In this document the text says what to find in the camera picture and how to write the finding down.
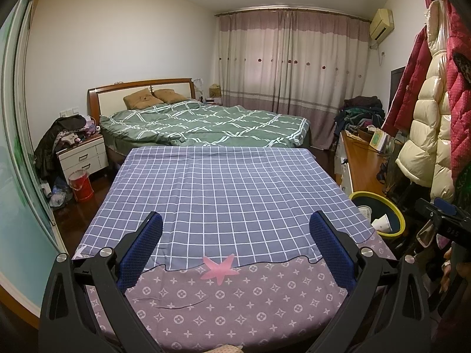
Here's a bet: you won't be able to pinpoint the plastic bags on floor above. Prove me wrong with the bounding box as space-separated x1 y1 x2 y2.
40 182 72 208

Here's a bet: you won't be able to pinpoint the person's right hand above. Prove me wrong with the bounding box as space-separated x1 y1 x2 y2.
440 248 457 295

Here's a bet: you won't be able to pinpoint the clothes pile on cabinet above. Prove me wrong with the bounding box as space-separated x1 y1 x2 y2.
334 96 385 136

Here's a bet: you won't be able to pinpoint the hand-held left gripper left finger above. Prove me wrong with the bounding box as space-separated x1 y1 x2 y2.
39 211 164 353

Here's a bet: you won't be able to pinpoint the brown pillow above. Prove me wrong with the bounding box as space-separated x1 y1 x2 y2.
123 89 164 110
154 89 189 104

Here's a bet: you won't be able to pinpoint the white nightstand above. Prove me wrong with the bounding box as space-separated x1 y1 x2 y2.
58 134 109 182

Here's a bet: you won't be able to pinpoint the pink beige curtain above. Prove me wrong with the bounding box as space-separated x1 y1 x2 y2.
215 7 370 149

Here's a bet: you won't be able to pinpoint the small green box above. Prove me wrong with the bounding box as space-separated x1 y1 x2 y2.
369 130 388 152

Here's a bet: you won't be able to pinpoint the cream puffer jacket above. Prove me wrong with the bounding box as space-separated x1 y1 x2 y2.
395 0 457 203

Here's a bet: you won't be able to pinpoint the blue checked tablecloth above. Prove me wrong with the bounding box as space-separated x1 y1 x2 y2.
72 145 376 271

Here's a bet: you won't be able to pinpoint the yellow-rimmed blue bin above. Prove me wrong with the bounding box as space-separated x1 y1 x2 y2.
348 191 406 238

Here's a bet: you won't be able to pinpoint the sliding glass door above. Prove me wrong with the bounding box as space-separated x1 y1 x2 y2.
0 0 69 254

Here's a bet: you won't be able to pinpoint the wooden bed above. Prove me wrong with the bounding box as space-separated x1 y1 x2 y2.
87 78 313 166

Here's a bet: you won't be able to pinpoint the dark red quilted jacket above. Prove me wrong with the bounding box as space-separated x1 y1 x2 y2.
425 0 471 182

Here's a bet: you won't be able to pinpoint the white paper cup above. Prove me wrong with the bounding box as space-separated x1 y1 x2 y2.
371 214 392 233

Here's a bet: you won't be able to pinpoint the red bucket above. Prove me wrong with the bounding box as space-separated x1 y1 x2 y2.
68 170 94 202

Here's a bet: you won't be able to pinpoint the black television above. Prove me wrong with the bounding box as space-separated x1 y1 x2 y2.
390 67 407 113

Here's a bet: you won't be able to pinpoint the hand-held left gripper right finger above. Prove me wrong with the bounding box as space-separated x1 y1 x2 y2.
308 211 433 353

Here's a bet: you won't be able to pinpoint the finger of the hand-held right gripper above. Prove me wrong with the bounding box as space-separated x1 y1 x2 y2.
416 198 460 226

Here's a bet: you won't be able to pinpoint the wooden cabinet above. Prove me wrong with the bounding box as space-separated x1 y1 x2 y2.
336 130 396 197

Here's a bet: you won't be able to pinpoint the beige air conditioner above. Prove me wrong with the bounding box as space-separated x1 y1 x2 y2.
369 8 394 41

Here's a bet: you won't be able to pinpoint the green checked duvet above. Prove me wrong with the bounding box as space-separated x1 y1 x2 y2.
100 99 310 148

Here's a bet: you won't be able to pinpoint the dark clothes pile on nightstand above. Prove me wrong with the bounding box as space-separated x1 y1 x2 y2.
34 114 102 182

